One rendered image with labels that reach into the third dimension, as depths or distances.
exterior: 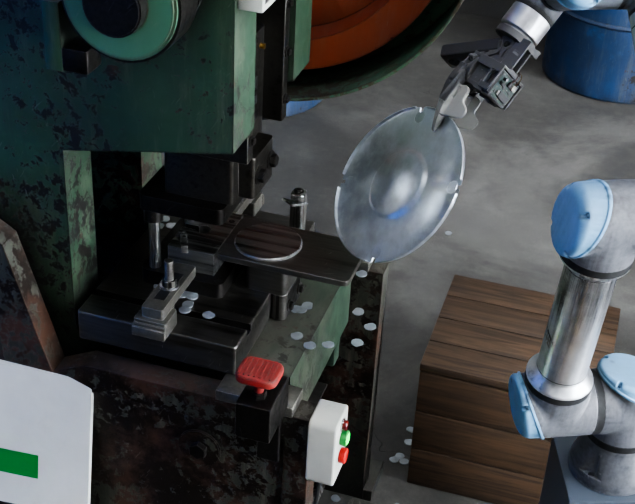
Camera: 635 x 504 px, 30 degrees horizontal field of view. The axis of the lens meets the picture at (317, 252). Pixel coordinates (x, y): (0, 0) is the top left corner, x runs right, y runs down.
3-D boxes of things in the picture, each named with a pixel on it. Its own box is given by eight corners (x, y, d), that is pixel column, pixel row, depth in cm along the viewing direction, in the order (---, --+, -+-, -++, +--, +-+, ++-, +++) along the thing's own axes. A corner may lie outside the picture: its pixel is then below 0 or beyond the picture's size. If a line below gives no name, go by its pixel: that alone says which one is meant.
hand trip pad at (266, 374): (284, 399, 197) (286, 362, 193) (272, 421, 192) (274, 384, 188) (244, 389, 199) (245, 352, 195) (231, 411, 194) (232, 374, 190)
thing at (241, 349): (314, 246, 244) (315, 221, 241) (235, 375, 208) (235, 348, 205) (177, 217, 251) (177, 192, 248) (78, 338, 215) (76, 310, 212)
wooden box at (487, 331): (595, 420, 302) (620, 307, 283) (577, 524, 271) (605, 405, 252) (440, 385, 311) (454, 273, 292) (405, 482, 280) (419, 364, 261)
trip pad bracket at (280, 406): (285, 459, 209) (289, 370, 199) (267, 496, 201) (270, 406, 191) (253, 451, 211) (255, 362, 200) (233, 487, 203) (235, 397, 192)
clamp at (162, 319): (201, 290, 219) (201, 242, 213) (164, 342, 205) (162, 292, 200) (171, 283, 220) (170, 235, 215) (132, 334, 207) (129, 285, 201)
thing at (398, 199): (435, 270, 194) (432, 268, 194) (317, 256, 216) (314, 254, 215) (486, 107, 199) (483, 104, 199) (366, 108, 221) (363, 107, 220)
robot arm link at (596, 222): (596, 449, 212) (679, 210, 176) (514, 455, 209) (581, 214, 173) (575, 398, 220) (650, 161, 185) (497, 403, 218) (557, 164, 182)
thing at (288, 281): (364, 300, 228) (369, 240, 221) (343, 342, 217) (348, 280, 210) (241, 273, 234) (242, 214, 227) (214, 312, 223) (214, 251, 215)
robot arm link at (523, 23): (507, -4, 203) (527, 21, 209) (490, 17, 203) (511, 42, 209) (538, 10, 198) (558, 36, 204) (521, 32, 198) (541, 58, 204)
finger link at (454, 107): (443, 133, 199) (478, 89, 199) (420, 119, 203) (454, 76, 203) (451, 142, 202) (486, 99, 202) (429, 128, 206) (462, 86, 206)
